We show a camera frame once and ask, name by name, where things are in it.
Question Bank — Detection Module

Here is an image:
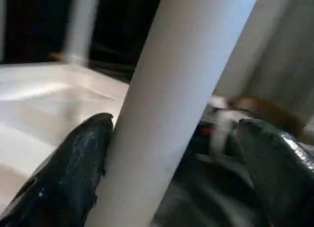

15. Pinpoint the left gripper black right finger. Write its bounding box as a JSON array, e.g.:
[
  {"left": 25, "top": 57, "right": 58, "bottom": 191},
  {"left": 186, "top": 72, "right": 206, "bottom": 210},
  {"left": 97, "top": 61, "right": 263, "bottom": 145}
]
[{"left": 227, "top": 119, "right": 314, "bottom": 227}]

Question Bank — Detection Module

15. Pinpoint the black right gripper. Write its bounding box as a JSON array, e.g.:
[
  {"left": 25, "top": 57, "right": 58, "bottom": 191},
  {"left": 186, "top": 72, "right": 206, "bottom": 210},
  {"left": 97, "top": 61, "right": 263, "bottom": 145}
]
[{"left": 191, "top": 121, "right": 216, "bottom": 154}]

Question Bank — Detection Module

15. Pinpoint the black shiny mat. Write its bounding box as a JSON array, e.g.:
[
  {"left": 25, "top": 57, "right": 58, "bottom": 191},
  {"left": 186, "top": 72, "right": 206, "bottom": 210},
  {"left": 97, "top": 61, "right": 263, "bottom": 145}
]
[{"left": 84, "top": 57, "right": 270, "bottom": 227}]

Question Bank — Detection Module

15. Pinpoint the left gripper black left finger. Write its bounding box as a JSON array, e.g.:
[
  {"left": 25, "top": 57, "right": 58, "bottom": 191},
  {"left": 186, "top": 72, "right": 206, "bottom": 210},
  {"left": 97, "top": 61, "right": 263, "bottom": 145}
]
[{"left": 0, "top": 112, "right": 115, "bottom": 227}]

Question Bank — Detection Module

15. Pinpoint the beige pleated curtain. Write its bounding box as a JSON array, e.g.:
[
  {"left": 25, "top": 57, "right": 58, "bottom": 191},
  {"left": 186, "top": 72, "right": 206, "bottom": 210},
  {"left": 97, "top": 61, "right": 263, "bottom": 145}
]
[{"left": 247, "top": 0, "right": 314, "bottom": 125}]

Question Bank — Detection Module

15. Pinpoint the white plastic table leg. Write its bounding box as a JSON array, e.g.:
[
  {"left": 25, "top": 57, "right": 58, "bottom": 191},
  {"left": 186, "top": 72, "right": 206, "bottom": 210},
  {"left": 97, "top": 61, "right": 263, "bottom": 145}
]
[
  {"left": 64, "top": 0, "right": 95, "bottom": 65},
  {"left": 214, "top": 0, "right": 285, "bottom": 97},
  {"left": 84, "top": 0, "right": 261, "bottom": 227}
]

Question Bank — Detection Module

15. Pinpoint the white plastic table top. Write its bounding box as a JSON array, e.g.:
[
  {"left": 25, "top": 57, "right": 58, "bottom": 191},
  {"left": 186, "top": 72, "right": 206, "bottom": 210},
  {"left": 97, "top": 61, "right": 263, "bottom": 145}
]
[{"left": 0, "top": 61, "right": 131, "bottom": 201}]

